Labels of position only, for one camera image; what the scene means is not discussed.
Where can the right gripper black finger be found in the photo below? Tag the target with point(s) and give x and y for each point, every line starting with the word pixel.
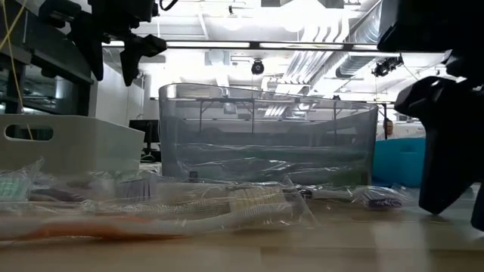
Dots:
pixel 446 151
pixel 479 211

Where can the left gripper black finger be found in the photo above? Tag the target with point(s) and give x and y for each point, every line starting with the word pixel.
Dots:
pixel 92 49
pixel 132 53

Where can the teal plastic bin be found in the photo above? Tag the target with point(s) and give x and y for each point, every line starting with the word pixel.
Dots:
pixel 397 162

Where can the smoky grey clear bin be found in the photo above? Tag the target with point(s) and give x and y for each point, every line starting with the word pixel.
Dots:
pixel 174 113

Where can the purple toothbrush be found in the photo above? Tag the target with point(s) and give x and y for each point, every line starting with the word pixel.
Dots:
pixel 136 189
pixel 64 194
pixel 382 199

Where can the white plastic bin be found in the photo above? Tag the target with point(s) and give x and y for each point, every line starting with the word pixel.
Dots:
pixel 94 147

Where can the black ceiling spotlight cluster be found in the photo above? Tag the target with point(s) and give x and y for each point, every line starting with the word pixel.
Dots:
pixel 383 68

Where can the long ceiling light strip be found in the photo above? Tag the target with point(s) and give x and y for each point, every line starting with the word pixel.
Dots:
pixel 208 44

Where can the black monitor on stand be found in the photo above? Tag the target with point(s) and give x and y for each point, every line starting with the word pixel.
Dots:
pixel 143 130

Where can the silver ventilation duct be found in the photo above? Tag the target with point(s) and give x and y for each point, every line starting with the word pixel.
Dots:
pixel 355 64

